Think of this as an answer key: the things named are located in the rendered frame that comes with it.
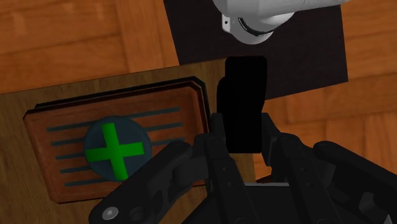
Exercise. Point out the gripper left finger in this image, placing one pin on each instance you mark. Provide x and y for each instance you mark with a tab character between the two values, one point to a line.
173	173

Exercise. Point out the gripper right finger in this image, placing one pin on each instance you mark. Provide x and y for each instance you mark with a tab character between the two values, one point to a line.
328	173

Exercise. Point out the dark disc with green cross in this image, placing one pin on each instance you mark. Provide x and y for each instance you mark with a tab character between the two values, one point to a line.
96	136

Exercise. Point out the black rectangular object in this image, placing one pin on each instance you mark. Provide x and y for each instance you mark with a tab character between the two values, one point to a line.
243	108

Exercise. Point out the brown slotted wooden tray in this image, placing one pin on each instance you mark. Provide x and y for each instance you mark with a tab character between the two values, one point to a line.
55	173

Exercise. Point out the brown wooden table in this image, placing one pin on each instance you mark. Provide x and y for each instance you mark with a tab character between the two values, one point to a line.
17	155

